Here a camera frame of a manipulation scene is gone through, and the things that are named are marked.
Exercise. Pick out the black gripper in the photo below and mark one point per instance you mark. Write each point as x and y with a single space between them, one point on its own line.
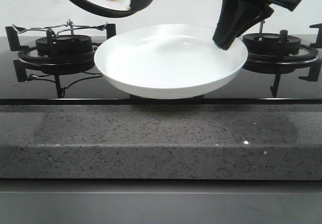
237 16

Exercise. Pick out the white plate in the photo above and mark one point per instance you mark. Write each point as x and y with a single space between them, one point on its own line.
169 61

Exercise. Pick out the right black gas burner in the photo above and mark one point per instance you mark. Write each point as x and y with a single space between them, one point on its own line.
270 43

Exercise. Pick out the black gas burner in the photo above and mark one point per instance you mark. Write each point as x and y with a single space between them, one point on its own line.
65 44
270 43

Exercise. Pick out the right black pan support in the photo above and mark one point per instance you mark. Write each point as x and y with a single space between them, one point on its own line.
282 63

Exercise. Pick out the black pan support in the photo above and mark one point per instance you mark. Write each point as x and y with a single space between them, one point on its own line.
282 63
55 58

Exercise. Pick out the left black gas burner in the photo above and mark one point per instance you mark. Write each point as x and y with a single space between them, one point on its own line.
65 44

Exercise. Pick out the black glass cooktop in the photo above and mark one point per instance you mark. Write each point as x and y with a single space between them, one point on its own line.
23 84

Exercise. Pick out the left black pan support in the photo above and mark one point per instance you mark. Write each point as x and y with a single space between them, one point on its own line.
55 58

